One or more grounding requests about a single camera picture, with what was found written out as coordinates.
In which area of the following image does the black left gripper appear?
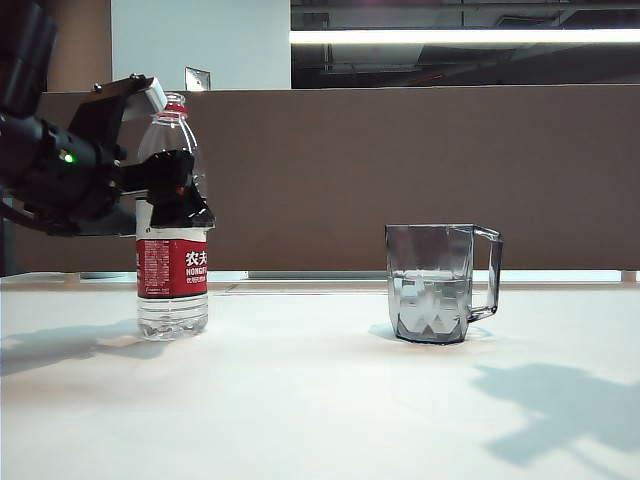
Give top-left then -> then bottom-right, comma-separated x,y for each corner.
4,74 -> 217,237

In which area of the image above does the brown desk divider panel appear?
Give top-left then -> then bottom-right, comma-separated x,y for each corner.
37,89 -> 640,274

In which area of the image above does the clear red-label water bottle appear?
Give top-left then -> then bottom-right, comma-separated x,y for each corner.
135,92 -> 210,343

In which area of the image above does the beige round column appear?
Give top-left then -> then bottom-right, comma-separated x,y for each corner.
47,0 -> 113,94

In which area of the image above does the grey transparent faceted mug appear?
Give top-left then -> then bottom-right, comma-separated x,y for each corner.
383,223 -> 504,347

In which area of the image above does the long white ceiling light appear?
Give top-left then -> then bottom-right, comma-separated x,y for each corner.
289,28 -> 640,45

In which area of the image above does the metal wall plate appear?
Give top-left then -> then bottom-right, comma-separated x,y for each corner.
184,66 -> 211,93

